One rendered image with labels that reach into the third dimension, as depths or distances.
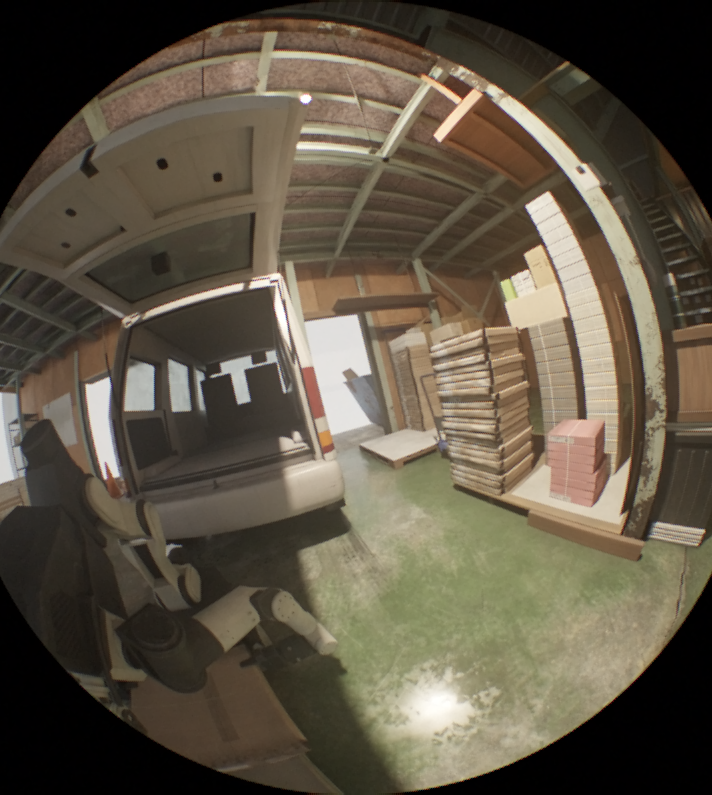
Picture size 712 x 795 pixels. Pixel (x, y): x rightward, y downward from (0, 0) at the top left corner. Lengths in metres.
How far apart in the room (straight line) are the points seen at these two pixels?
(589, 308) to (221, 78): 2.54
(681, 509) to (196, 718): 1.70
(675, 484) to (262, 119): 1.84
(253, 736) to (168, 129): 1.43
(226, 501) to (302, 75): 2.66
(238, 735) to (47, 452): 0.73
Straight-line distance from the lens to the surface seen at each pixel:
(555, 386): 1.64
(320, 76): 2.08
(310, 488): 1.30
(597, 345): 1.52
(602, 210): 1.14
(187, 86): 2.10
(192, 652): 0.48
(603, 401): 1.56
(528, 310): 1.67
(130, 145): 0.88
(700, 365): 1.18
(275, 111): 0.81
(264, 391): 3.19
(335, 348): 5.35
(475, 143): 1.91
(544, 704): 0.95
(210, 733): 0.82
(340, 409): 5.23
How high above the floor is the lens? 0.90
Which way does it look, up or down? 2 degrees down
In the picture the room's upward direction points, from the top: 13 degrees counter-clockwise
